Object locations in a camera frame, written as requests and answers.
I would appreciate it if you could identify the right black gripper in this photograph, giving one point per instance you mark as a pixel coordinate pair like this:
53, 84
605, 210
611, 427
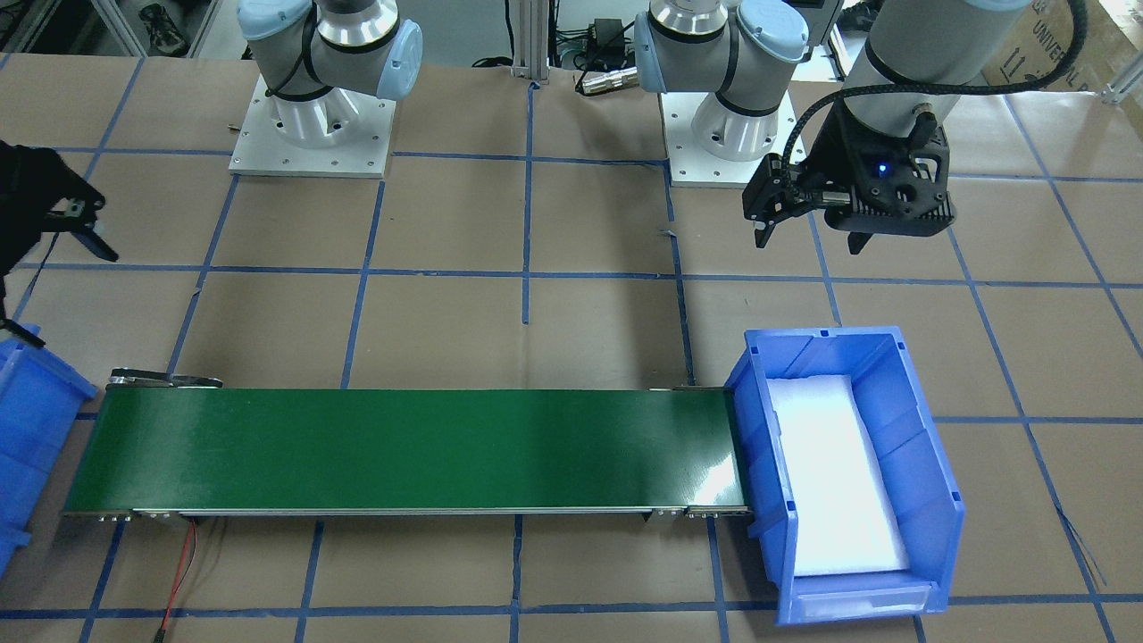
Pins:
25, 192

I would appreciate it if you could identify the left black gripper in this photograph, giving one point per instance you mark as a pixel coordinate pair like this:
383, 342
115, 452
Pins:
832, 147

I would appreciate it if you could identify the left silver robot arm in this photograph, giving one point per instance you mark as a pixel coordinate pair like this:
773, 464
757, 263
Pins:
917, 52

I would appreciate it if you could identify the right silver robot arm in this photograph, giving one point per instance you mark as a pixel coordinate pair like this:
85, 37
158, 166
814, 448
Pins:
331, 73

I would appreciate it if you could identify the blue bin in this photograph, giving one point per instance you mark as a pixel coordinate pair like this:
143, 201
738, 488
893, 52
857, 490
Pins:
921, 484
40, 396

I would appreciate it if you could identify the black power adapter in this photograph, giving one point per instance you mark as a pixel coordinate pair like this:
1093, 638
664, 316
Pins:
606, 37

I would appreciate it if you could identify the white foam pad bin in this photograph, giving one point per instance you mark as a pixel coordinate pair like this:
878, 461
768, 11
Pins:
845, 523

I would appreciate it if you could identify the green conveyor belt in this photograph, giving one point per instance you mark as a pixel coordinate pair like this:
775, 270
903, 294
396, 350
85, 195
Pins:
373, 452

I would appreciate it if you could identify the cardboard box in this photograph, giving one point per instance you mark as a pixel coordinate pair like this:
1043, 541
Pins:
1043, 34

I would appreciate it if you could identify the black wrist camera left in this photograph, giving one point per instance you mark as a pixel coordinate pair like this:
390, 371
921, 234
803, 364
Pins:
897, 184

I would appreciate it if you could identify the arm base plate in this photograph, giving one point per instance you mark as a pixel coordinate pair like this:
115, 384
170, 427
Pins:
710, 147
340, 135

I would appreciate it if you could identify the aluminium frame post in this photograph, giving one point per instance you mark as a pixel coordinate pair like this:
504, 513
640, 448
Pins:
532, 35

